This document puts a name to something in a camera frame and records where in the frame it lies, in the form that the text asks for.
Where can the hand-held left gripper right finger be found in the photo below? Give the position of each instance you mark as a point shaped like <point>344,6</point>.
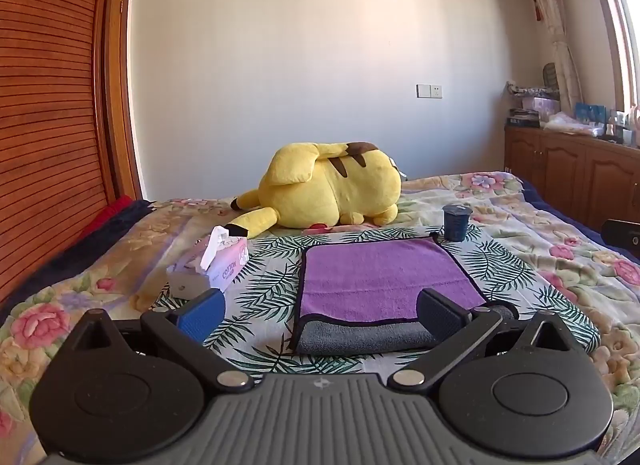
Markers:
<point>441,316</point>

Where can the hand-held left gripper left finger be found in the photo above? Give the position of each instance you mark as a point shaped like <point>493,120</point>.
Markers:
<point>202,319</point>

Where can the purple and grey towel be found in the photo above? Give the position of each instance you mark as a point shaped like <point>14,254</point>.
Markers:
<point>385,277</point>

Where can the pink tissue box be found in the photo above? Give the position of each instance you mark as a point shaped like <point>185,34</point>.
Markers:
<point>225,257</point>

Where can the leaf print cloth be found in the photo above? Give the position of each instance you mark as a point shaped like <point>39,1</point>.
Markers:
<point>270,290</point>

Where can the wooden cabinet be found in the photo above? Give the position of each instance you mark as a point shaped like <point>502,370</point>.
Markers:
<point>570,170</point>

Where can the dark blue cup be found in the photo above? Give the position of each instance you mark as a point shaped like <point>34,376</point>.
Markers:
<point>456,225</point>

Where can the white plastic bag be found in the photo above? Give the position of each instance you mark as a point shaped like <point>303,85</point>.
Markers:
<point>570,124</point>

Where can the blue boxes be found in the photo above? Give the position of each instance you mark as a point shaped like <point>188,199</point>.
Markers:
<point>591,112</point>

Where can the red cloth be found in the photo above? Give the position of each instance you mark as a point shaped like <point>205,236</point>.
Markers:
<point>102,217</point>

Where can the lavender box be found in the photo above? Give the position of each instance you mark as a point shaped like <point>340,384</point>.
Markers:
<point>542,105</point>

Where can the stack of black books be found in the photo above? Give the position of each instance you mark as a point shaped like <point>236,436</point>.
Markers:
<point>523,118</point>

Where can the floral box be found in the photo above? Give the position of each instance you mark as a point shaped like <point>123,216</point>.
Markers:
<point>532,90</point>

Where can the yellow plush toy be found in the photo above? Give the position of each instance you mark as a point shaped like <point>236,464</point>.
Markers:
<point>330,185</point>

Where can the patterned curtain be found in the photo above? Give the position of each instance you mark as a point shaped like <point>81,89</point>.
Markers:
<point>557,30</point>

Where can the wooden slatted wardrobe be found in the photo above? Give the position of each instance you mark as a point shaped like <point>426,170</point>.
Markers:
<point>50,120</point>

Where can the white wall socket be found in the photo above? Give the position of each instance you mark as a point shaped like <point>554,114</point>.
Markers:
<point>429,91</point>

